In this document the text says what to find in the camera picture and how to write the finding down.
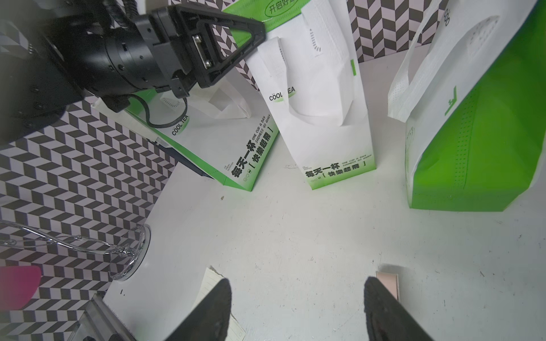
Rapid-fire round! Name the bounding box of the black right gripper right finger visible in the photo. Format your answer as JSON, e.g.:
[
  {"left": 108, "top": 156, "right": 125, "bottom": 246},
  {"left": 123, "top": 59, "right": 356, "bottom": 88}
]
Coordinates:
[{"left": 364, "top": 277, "right": 433, "bottom": 341}]

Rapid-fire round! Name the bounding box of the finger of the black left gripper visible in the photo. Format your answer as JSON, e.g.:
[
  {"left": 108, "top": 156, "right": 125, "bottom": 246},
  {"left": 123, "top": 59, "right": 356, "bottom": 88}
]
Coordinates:
[{"left": 175, "top": 3, "right": 266, "bottom": 88}]

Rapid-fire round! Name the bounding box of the pink stapler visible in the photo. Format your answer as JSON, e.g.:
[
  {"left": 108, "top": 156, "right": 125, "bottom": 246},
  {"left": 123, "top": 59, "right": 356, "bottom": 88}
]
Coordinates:
[{"left": 376, "top": 271, "right": 400, "bottom": 301}]

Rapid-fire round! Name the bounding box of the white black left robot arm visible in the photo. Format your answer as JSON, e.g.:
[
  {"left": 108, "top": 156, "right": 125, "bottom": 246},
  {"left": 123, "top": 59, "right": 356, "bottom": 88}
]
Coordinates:
[{"left": 1, "top": 1, "right": 266, "bottom": 145}]

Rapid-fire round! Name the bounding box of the silver wire rack stand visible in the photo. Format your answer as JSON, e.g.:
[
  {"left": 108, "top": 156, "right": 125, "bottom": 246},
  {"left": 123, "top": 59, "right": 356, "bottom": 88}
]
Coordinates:
[{"left": 1, "top": 220, "right": 152, "bottom": 281}]

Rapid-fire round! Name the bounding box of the navy and cream tote bag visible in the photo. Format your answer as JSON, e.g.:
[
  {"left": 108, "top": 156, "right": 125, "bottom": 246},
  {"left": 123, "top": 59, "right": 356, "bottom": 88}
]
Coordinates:
[{"left": 153, "top": 137, "right": 211, "bottom": 178}]

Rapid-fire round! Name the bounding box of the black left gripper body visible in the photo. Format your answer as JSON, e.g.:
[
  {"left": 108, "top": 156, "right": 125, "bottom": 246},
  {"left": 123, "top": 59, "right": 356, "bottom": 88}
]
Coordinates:
[{"left": 136, "top": 6, "right": 197, "bottom": 98}]

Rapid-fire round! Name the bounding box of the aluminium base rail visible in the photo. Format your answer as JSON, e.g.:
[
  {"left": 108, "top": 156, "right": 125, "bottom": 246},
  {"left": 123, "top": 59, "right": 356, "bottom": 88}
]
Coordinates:
[{"left": 68, "top": 293, "right": 136, "bottom": 341}]

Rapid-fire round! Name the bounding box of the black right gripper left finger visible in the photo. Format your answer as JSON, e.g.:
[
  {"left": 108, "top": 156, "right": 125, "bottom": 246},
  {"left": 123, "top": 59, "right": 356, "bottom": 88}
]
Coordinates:
[{"left": 166, "top": 278, "right": 232, "bottom": 341}]

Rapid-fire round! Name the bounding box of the green white tea bag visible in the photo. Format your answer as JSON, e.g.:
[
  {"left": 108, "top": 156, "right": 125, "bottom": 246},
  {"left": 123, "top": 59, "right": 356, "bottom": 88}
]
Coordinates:
[
  {"left": 91, "top": 67, "right": 280, "bottom": 193},
  {"left": 221, "top": 0, "right": 377, "bottom": 190},
  {"left": 388, "top": 1, "right": 545, "bottom": 212}
]

